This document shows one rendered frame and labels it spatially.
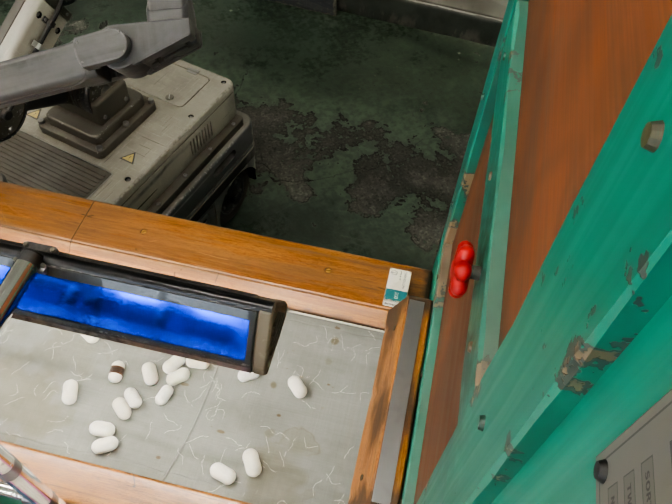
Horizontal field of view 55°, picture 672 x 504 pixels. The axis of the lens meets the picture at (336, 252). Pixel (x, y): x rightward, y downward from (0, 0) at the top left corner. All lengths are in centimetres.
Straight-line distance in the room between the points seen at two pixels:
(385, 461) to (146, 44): 61
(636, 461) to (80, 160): 158
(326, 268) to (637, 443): 89
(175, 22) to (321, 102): 159
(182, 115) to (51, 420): 95
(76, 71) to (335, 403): 58
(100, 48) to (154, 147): 77
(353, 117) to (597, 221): 222
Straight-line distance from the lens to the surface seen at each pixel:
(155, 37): 92
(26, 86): 99
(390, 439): 82
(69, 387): 100
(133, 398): 97
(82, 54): 93
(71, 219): 117
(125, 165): 164
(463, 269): 46
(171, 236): 110
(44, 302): 70
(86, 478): 94
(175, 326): 64
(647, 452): 17
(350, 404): 96
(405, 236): 206
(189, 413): 97
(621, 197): 20
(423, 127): 241
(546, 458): 26
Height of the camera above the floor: 162
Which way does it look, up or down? 54 degrees down
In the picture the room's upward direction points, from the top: 4 degrees clockwise
